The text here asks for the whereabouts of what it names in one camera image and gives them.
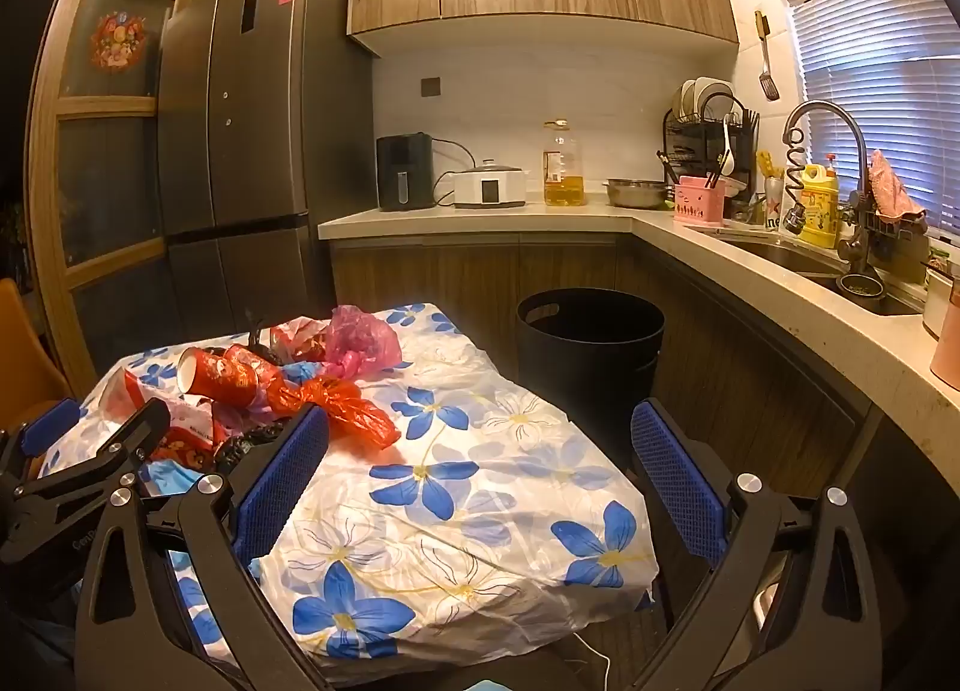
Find colourful door decoration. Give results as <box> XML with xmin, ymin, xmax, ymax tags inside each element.
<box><xmin>90</xmin><ymin>12</ymin><xmax>151</xmax><ymax>73</ymax></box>

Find steel basin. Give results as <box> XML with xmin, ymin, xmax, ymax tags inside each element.
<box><xmin>604</xmin><ymin>177</ymin><xmax>672</xmax><ymax>208</ymax></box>

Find white cup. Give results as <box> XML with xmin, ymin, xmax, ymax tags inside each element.
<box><xmin>922</xmin><ymin>265</ymin><xmax>960</xmax><ymax>338</ymax></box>

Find window blind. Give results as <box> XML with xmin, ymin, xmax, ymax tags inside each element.
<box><xmin>780</xmin><ymin>0</ymin><xmax>960</xmax><ymax>235</ymax></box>

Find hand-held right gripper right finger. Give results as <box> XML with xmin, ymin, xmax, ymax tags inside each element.
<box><xmin>630</xmin><ymin>397</ymin><xmax>886</xmax><ymax>691</ymax></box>

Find wooden base cabinets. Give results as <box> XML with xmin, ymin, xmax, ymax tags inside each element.
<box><xmin>330</xmin><ymin>230</ymin><xmax>960</xmax><ymax>587</ymax></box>

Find black sink caddy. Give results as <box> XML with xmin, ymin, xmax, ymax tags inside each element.
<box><xmin>862</xmin><ymin>207</ymin><xmax>931</xmax><ymax>283</ymax></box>

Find yellow detergent bottle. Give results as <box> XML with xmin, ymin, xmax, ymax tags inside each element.
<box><xmin>796</xmin><ymin>153</ymin><xmax>841</xmax><ymax>250</ymax></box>

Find pink utensil holder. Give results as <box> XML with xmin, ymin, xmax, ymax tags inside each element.
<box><xmin>673</xmin><ymin>181</ymin><xmax>727</xmax><ymax>227</ymax></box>

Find blue floral tablecloth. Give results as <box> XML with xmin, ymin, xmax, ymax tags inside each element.
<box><xmin>37</xmin><ymin>301</ymin><xmax>661</xmax><ymax>669</ymax></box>

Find steel sink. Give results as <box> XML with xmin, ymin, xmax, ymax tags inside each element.
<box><xmin>716</xmin><ymin>230</ymin><xmax>923</xmax><ymax>317</ymax></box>

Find black air fryer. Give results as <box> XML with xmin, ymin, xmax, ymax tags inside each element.
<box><xmin>375</xmin><ymin>133</ymin><xmax>436</xmax><ymax>212</ymax></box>

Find red printed plastic bag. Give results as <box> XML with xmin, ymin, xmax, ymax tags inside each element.
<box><xmin>270</xmin><ymin>316</ymin><xmax>331</xmax><ymax>362</ymax></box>

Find grey refrigerator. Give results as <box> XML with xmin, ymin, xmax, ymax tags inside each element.
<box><xmin>156</xmin><ymin>0</ymin><xmax>376</xmax><ymax>332</ymax></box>

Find black dish rack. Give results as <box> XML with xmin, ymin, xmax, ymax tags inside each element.
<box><xmin>662</xmin><ymin>77</ymin><xmax>760</xmax><ymax>201</ymax></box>

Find hanging slotted spatula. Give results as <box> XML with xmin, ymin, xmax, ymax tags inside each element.
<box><xmin>754</xmin><ymin>10</ymin><xmax>781</xmax><ymax>101</ymax></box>

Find orange chair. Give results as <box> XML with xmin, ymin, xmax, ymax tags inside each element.
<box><xmin>0</xmin><ymin>277</ymin><xmax>72</xmax><ymax>429</ymax></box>

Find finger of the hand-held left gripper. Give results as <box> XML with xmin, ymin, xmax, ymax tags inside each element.
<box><xmin>0</xmin><ymin>397</ymin><xmax>82</xmax><ymax>486</ymax></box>
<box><xmin>0</xmin><ymin>397</ymin><xmax>173</xmax><ymax>512</ymax></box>

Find red paper cup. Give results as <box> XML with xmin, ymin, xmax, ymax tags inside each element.
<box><xmin>178</xmin><ymin>347</ymin><xmax>260</xmax><ymax>407</ymax></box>
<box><xmin>225</xmin><ymin>344</ymin><xmax>286</xmax><ymax>392</ymax></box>

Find wooden glass door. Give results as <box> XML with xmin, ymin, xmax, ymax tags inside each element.
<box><xmin>26</xmin><ymin>0</ymin><xmax>218</xmax><ymax>377</ymax></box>

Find pink plastic bag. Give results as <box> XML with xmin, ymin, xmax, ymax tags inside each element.
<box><xmin>324</xmin><ymin>305</ymin><xmax>404</xmax><ymax>381</ymax></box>

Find steel kitchen faucet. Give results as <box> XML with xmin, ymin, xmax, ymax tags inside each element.
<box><xmin>784</xmin><ymin>100</ymin><xmax>875</xmax><ymax>276</ymax></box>

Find cooking oil bottle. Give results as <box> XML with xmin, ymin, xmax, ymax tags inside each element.
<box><xmin>543</xmin><ymin>119</ymin><xmax>584</xmax><ymax>207</ymax></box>

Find white rice cooker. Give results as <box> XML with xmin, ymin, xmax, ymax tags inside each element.
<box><xmin>452</xmin><ymin>158</ymin><xmax>530</xmax><ymax>210</ymax></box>

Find beer can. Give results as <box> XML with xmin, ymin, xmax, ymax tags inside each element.
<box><xmin>763</xmin><ymin>175</ymin><xmax>788</xmax><ymax>231</ymax></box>

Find pink cloth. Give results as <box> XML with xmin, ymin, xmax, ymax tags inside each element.
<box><xmin>868</xmin><ymin>149</ymin><xmax>927</xmax><ymax>223</ymax></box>

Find pink cup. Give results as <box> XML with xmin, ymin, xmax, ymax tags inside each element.
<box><xmin>930</xmin><ymin>327</ymin><xmax>960</xmax><ymax>390</ymax></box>

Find white cable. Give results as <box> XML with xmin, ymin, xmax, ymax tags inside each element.
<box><xmin>559</xmin><ymin>635</ymin><xmax>612</xmax><ymax>691</ymax></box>

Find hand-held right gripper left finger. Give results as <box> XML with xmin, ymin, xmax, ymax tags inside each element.
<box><xmin>75</xmin><ymin>402</ymin><xmax>335</xmax><ymax>691</ymax></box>

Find black trash bin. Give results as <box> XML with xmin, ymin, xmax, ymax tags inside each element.
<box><xmin>516</xmin><ymin>288</ymin><xmax>667</xmax><ymax>471</ymax></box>

